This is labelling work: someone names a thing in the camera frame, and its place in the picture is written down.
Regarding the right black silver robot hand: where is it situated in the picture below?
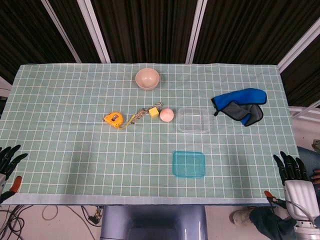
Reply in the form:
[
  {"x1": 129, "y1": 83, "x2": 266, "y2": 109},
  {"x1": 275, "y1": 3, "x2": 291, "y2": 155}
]
[{"x1": 264, "y1": 151, "x2": 317, "y2": 223}]

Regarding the orange tape measure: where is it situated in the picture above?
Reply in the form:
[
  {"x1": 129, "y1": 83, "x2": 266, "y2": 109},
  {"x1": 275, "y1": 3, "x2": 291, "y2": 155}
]
[{"x1": 103, "y1": 112, "x2": 133, "y2": 131}]

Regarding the black floor cable bundle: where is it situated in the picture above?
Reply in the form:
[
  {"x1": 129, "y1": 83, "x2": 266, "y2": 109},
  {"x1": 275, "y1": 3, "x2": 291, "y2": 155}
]
[{"x1": 0, "y1": 204, "x2": 26, "y2": 240}]

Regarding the beige bowl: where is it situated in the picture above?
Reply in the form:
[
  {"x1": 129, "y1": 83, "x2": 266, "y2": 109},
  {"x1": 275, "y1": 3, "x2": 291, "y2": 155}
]
[{"x1": 135, "y1": 68, "x2": 161, "y2": 91}]

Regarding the white metal frame rail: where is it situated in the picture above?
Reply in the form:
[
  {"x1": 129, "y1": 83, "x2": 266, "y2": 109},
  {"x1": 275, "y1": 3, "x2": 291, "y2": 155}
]
[{"x1": 287, "y1": 99, "x2": 320, "y2": 120}]

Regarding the light worn shoe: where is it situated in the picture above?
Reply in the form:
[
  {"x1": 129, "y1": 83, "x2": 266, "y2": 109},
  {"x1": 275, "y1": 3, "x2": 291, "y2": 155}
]
[{"x1": 229, "y1": 209, "x2": 254, "y2": 225}]

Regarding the black power plug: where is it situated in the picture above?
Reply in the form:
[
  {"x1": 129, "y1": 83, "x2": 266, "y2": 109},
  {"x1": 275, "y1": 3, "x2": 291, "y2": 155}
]
[{"x1": 88, "y1": 206, "x2": 104, "y2": 224}]

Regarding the blue grey cloth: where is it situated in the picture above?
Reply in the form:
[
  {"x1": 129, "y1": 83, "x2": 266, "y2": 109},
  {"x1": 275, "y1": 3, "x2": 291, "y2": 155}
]
[{"x1": 211, "y1": 87, "x2": 268, "y2": 128}]

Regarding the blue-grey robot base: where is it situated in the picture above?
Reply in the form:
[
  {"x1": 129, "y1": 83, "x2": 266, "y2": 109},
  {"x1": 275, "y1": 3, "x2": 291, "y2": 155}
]
[{"x1": 99, "y1": 205, "x2": 208, "y2": 240}]

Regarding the white metal frame post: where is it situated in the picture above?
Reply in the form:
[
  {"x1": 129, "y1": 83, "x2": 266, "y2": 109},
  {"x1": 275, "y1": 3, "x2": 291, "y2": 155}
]
[
  {"x1": 185, "y1": 0, "x2": 208, "y2": 64},
  {"x1": 76, "y1": 0, "x2": 112, "y2": 64},
  {"x1": 41, "y1": 0, "x2": 82, "y2": 64},
  {"x1": 277, "y1": 17, "x2": 320, "y2": 73}
]

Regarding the braided rope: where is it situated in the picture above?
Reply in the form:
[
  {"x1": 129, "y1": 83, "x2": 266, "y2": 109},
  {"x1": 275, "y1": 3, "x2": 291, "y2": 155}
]
[{"x1": 129, "y1": 101, "x2": 165, "y2": 125}]

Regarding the dark pleated curtain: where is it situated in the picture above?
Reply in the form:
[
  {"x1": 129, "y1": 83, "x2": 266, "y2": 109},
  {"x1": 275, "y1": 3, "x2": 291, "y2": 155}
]
[{"x1": 0, "y1": 0, "x2": 320, "y2": 106}]

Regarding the clear plastic container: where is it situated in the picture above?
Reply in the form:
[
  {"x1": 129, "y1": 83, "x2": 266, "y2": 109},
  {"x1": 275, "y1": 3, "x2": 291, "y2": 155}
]
[{"x1": 177, "y1": 107, "x2": 210, "y2": 134}]

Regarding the green checked tablecloth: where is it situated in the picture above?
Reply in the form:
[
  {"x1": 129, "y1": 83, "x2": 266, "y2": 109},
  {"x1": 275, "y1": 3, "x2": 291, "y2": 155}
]
[{"x1": 0, "y1": 63, "x2": 312, "y2": 206}]

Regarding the blue transparent container lid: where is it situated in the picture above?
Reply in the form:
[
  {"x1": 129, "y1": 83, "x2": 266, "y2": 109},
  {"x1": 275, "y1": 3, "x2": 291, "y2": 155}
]
[{"x1": 172, "y1": 150, "x2": 206, "y2": 179}]

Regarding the pink peach ball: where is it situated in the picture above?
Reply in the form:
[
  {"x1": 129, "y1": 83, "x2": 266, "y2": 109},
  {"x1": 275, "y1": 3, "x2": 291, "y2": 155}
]
[{"x1": 159, "y1": 107, "x2": 175, "y2": 123}]

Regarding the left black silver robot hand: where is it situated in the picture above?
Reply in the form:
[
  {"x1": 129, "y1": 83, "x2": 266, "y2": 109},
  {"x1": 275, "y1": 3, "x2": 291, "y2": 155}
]
[{"x1": 0, "y1": 144, "x2": 29, "y2": 205}]

